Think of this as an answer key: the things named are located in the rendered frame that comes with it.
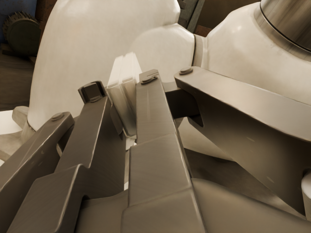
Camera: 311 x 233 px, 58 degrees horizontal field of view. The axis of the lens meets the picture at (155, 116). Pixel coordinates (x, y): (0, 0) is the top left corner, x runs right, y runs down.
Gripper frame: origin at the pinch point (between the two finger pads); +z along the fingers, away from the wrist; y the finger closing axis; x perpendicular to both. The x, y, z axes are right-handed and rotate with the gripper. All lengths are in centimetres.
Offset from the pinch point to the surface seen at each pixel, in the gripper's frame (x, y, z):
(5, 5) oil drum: 34, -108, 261
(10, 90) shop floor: -22, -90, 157
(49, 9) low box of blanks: 15, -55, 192
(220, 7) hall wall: -142, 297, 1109
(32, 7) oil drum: 26, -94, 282
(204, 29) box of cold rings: -53, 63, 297
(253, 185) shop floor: -109, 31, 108
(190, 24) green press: -70, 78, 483
